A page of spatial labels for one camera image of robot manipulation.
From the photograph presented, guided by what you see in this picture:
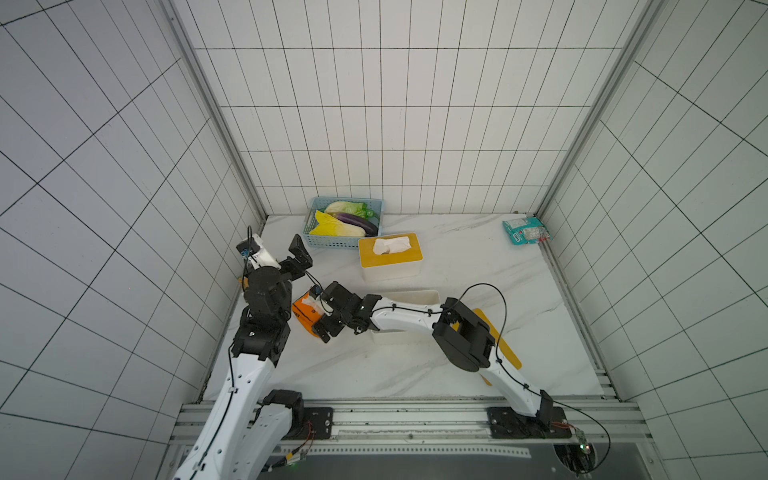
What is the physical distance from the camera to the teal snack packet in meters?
1.12

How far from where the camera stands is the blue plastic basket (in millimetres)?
1065

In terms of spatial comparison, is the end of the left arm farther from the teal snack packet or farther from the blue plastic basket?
the teal snack packet

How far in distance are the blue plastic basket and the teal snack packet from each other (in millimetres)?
518
